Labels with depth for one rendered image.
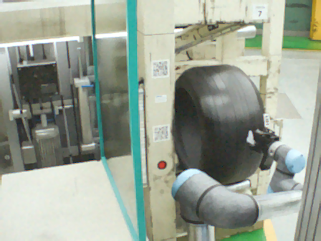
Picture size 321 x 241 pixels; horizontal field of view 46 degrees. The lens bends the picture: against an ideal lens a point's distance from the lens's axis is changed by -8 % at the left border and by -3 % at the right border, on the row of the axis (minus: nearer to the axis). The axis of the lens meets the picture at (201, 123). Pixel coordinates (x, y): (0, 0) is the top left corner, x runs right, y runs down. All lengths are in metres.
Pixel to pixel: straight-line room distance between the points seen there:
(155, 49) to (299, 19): 9.91
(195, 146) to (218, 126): 0.55
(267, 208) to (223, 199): 0.16
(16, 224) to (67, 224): 0.15
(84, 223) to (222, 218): 0.38
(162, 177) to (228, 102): 0.48
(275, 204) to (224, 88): 0.68
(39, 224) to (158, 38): 0.87
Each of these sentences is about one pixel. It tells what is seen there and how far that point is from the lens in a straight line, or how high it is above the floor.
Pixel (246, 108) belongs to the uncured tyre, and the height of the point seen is 1.35.
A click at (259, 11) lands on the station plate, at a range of 2.10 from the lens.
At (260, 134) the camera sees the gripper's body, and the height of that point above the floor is 1.31.
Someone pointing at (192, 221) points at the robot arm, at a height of 1.23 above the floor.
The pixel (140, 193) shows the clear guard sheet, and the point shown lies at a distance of 0.89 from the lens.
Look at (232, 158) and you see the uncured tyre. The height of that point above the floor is 1.15.
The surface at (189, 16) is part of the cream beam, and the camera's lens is 1.93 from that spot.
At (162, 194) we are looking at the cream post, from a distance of 1.90.
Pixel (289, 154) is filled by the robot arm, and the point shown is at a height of 1.32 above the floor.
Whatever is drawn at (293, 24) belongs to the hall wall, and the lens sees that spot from 11.38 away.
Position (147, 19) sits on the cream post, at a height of 1.72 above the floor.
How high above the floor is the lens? 1.94
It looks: 23 degrees down
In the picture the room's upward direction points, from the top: 1 degrees clockwise
